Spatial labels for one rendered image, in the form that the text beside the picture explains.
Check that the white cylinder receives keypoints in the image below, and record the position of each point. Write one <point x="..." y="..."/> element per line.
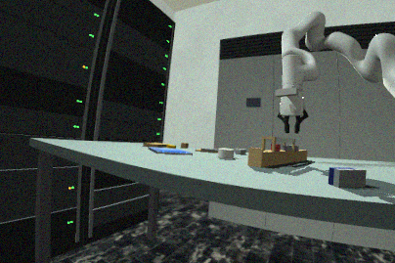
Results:
<point x="225" y="153"/>

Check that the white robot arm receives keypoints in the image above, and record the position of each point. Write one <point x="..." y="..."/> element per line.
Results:
<point x="378" y="64"/>

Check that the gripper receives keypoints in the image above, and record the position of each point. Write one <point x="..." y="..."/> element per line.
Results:
<point x="293" y="105"/>

